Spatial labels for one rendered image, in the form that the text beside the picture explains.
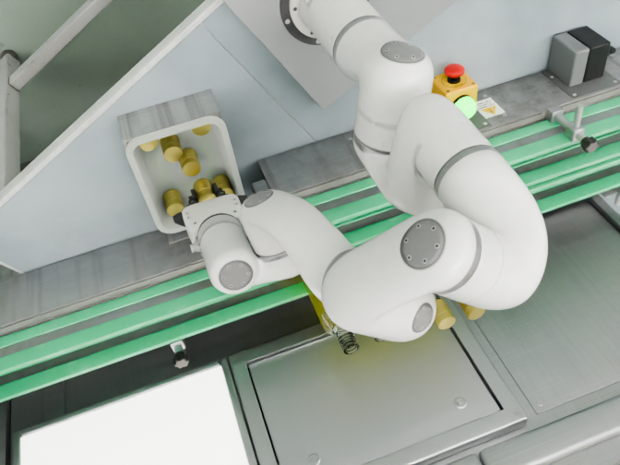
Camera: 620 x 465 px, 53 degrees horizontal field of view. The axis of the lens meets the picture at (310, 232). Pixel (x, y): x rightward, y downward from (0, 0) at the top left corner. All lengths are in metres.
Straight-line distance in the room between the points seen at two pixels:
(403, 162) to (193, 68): 0.48
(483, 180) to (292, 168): 0.59
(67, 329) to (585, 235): 1.11
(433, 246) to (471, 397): 0.64
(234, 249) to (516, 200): 0.41
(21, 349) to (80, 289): 0.15
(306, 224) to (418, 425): 0.50
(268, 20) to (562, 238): 0.84
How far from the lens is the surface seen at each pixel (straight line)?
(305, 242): 0.81
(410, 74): 0.82
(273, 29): 1.08
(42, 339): 1.26
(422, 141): 0.75
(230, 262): 0.90
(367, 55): 0.85
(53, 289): 1.30
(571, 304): 1.41
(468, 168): 0.70
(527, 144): 1.29
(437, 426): 1.18
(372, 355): 1.25
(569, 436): 1.21
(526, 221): 0.70
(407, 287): 0.62
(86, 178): 1.22
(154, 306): 1.20
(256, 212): 0.87
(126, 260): 1.28
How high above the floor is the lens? 1.74
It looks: 43 degrees down
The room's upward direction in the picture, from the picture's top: 154 degrees clockwise
